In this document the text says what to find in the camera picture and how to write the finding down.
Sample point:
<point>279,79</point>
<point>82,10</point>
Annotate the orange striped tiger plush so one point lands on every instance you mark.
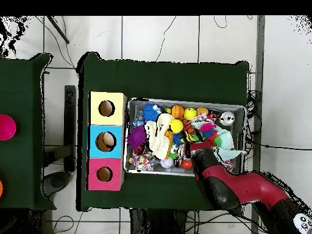
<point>188,126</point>

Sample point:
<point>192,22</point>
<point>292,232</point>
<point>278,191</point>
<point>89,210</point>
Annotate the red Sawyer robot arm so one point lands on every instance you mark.
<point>243,185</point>

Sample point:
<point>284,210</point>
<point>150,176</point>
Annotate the clear mesh bin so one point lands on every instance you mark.
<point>237,121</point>

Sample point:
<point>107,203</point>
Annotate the wooden box with three holes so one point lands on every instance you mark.
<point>97,119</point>

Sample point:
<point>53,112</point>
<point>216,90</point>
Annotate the yellow sponge block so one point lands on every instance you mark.
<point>189,137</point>

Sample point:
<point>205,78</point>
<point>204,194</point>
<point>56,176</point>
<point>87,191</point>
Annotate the mint green muslin cloth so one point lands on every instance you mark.
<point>228,141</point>

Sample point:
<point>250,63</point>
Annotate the yellow tennis ball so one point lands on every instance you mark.
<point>176,126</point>

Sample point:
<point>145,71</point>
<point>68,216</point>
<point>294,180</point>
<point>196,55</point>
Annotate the yellow smiley ball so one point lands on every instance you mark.
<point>190,113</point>

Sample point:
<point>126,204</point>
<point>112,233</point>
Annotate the silver drink can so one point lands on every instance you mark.
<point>227,118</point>

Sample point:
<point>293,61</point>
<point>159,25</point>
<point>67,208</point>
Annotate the orange toy basketball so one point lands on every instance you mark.
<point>177,111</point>

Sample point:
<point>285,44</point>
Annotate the cream muslin cloth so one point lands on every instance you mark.
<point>158,143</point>

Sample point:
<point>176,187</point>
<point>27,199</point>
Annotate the blue fuzzy ball with eyes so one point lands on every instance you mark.
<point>150,112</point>

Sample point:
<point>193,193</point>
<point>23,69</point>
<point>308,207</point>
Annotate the purple spiky ball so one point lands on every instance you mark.
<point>136,137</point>

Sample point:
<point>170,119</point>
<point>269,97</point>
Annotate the dark green tablecloth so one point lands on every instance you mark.
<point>170,78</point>
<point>22,85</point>

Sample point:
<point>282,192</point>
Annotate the black stand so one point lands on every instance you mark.
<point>70,121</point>

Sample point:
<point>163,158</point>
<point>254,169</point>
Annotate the black rod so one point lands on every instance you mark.
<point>58,30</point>

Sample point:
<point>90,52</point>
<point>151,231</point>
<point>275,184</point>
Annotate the pink ball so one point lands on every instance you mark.
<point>6,128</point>

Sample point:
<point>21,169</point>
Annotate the orange ball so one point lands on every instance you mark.
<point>1,189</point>

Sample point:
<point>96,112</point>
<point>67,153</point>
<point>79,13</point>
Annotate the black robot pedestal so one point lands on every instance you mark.
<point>158,224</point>

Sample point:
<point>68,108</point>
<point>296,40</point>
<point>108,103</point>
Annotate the grey metal rail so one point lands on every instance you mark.
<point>260,48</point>

